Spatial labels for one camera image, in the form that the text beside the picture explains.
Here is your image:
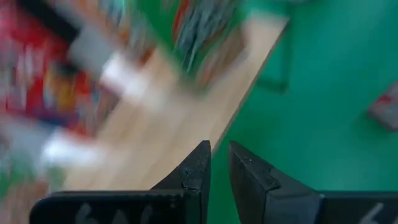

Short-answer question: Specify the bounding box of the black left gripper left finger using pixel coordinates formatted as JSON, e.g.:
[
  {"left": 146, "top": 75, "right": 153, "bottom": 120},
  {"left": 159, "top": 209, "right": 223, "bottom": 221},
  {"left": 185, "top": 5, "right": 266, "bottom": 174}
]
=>
[{"left": 29, "top": 139, "right": 213, "bottom": 224}]

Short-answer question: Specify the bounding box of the green table mat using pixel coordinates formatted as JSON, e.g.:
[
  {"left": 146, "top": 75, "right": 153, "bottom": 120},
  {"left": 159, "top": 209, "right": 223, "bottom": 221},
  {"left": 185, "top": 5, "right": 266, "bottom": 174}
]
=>
[{"left": 208, "top": 0, "right": 398, "bottom": 224}]

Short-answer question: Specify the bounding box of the wooden shelf with black frame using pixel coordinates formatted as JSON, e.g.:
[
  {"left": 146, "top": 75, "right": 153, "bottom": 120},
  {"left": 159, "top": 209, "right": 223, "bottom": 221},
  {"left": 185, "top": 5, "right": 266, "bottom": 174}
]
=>
[{"left": 0, "top": 12, "right": 292, "bottom": 224}]

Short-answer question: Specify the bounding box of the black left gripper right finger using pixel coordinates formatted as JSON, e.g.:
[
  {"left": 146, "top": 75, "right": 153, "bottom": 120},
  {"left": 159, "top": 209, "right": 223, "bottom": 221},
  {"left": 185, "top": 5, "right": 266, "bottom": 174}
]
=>
[{"left": 228, "top": 140, "right": 398, "bottom": 224}]

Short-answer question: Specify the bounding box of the red Froot Loops cereal box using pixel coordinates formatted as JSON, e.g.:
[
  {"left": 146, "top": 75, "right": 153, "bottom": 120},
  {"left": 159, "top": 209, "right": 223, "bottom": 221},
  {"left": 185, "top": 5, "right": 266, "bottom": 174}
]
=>
[
  {"left": 368, "top": 82, "right": 398, "bottom": 131},
  {"left": 0, "top": 0, "right": 165, "bottom": 138}
]

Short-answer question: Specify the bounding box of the green Apple Jacks cereal box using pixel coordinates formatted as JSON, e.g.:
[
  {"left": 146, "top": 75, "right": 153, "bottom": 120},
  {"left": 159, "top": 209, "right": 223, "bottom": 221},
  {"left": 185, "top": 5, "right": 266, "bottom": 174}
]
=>
[
  {"left": 133, "top": 0, "right": 249, "bottom": 91},
  {"left": 0, "top": 121, "right": 105, "bottom": 203}
]

